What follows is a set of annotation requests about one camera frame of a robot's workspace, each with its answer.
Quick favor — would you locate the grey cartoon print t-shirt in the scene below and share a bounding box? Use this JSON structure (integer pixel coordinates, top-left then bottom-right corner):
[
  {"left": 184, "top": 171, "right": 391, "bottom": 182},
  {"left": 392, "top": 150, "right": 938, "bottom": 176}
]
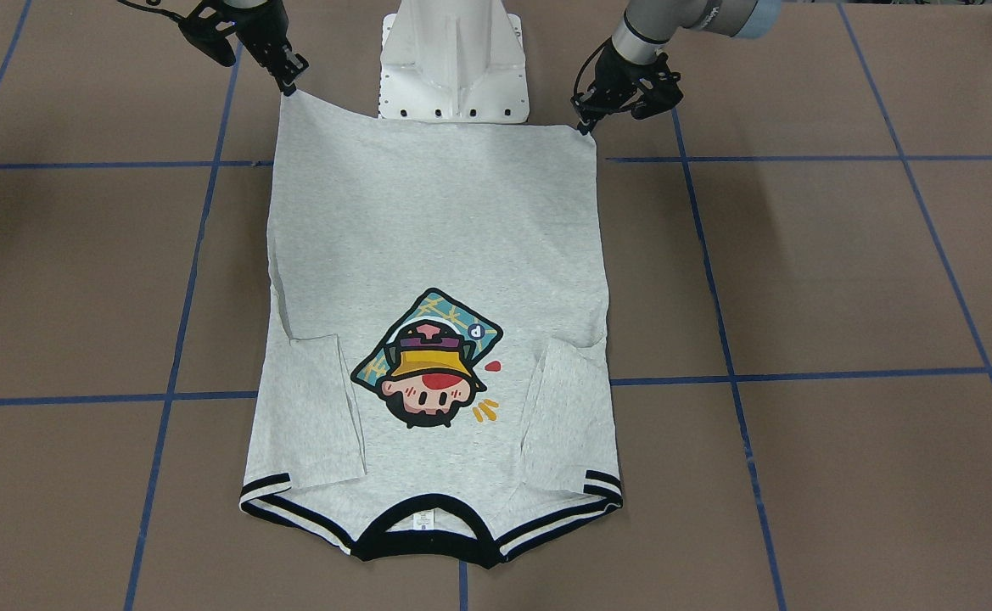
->
[{"left": 238, "top": 92, "right": 623, "bottom": 568}]

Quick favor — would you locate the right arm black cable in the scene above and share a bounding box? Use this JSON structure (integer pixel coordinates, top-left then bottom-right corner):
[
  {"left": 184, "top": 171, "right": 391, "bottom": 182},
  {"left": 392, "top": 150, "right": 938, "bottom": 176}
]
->
[{"left": 118, "top": 0, "right": 191, "bottom": 22}]

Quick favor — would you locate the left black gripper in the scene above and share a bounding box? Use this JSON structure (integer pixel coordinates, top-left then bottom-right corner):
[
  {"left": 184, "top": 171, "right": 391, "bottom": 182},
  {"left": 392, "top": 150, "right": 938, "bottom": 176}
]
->
[{"left": 570, "top": 40, "right": 663, "bottom": 135}]

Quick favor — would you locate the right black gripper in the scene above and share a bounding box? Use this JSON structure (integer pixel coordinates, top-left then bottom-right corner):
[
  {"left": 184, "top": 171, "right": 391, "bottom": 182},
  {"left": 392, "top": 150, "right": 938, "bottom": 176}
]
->
[{"left": 237, "top": 4, "right": 310, "bottom": 96}]

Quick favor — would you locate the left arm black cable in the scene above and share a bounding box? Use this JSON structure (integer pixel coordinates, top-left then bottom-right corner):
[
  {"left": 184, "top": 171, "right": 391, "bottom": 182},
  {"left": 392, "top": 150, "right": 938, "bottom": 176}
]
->
[{"left": 572, "top": 47, "right": 611, "bottom": 107}]

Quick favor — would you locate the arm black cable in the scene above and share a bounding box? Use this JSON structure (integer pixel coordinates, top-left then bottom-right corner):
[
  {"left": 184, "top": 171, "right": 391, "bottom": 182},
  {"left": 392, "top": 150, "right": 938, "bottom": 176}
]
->
[
  {"left": 572, "top": 47, "right": 611, "bottom": 107},
  {"left": 118, "top": 0, "right": 191, "bottom": 22}
]

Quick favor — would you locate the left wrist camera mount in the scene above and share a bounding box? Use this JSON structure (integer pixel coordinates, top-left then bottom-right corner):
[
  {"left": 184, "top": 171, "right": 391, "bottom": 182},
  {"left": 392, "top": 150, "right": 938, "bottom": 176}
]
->
[{"left": 627, "top": 52, "right": 683, "bottom": 120}]

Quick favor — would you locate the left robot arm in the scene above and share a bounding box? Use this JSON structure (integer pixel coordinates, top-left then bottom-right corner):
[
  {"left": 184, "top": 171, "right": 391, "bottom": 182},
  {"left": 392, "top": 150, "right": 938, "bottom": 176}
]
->
[{"left": 570, "top": 1, "right": 782, "bottom": 135}]

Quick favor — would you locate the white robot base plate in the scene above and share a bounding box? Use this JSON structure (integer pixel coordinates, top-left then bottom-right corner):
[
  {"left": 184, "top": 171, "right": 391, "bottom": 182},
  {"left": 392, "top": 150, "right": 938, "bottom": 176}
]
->
[{"left": 377, "top": 1, "right": 530, "bottom": 124}]

